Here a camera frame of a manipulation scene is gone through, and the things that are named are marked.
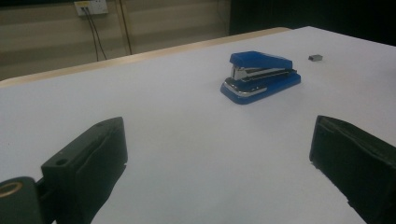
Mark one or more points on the white wall socket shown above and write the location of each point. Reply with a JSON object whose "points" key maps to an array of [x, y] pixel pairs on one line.
{"points": [[93, 6]]}

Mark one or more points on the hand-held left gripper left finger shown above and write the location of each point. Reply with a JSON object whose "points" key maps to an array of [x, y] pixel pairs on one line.
{"points": [[84, 168]]}

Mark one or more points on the grey staple block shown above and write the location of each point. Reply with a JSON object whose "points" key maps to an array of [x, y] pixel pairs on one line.
{"points": [[315, 58]]}

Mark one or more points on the white table sheet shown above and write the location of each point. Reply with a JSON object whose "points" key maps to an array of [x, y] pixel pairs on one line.
{"points": [[186, 140]]}

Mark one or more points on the wooden table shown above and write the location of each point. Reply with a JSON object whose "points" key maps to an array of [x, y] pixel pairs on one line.
{"points": [[124, 59]]}

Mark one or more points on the blue stapler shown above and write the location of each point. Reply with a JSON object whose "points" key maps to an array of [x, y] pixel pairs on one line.
{"points": [[261, 84]]}

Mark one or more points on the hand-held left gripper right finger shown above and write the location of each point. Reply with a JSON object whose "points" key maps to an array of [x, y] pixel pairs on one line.
{"points": [[358, 161]]}

